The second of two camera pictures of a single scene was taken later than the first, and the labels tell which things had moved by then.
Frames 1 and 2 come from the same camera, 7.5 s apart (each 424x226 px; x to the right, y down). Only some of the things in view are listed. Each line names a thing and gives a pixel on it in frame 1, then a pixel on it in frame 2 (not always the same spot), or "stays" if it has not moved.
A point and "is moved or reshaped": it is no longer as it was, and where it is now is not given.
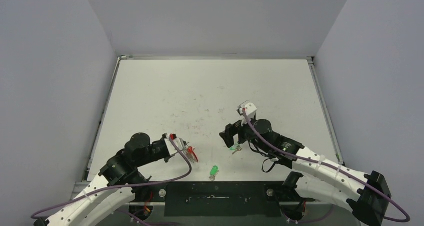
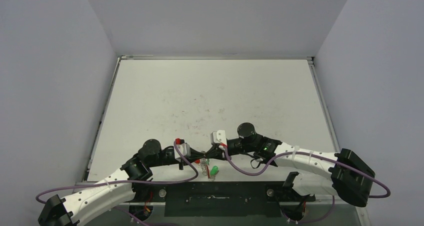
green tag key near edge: (213, 172) stays
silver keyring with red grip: (190, 153) is moved or reshaped
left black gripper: (167, 158) -> (194, 155)
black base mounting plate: (235, 199) stays
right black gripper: (234, 132) -> (221, 149)
